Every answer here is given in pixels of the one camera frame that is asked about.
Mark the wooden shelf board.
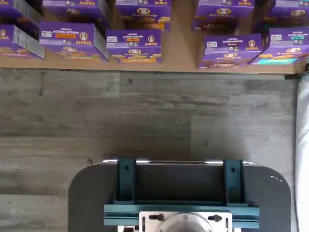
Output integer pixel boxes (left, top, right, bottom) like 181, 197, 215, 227
0, 0, 309, 74

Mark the purple Annie's box orange label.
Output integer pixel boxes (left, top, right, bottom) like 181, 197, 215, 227
105, 29, 163, 64
115, 0, 171, 31

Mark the purple Annie's box brown label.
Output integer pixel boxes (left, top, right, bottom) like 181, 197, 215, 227
193, 0, 255, 32
197, 33, 264, 70

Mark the purple Annie's hidden veggies box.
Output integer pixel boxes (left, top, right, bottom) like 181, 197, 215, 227
39, 21, 110, 61
42, 0, 110, 25

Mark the purple Annie's box teal label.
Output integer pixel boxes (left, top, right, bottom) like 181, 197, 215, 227
253, 0, 309, 33
251, 27, 309, 66

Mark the dark grey base platform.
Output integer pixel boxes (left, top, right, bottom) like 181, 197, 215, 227
68, 162, 292, 232

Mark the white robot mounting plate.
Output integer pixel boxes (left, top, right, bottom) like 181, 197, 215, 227
139, 211, 232, 232

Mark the white curtain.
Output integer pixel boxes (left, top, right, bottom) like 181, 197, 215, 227
295, 72, 309, 232

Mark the teal aluminium mounting frame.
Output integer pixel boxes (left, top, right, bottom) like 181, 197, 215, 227
103, 158, 260, 229

